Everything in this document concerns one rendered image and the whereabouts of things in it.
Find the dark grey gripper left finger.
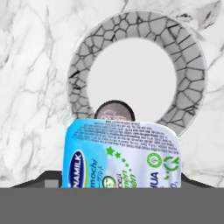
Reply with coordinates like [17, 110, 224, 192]
[10, 170, 64, 189]

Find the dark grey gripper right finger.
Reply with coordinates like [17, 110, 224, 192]
[180, 172, 214, 189]

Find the blue and white yogurt container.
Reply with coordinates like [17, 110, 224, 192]
[61, 118, 183, 189]

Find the dark round yogurt container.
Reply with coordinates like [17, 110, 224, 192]
[94, 100, 137, 123]

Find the white plate with crackle rim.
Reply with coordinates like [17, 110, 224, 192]
[66, 9, 208, 138]

